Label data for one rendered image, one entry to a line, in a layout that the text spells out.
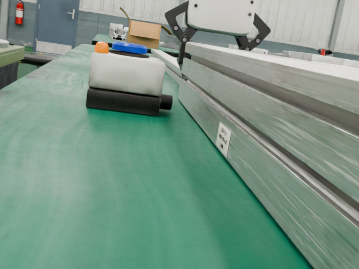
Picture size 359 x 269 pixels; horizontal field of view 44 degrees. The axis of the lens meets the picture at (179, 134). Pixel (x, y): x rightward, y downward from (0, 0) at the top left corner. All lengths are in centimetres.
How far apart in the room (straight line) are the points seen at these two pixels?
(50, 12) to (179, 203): 1152
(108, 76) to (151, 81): 5
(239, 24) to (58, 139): 41
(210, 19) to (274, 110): 43
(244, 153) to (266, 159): 4
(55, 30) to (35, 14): 59
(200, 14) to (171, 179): 43
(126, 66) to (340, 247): 35
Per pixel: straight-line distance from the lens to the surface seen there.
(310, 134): 21
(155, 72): 49
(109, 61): 49
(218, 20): 69
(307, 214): 21
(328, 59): 71
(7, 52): 81
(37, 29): 1178
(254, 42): 72
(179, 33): 69
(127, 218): 22
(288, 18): 1257
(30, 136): 35
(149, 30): 285
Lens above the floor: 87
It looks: 12 degrees down
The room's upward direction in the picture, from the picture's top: 9 degrees clockwise
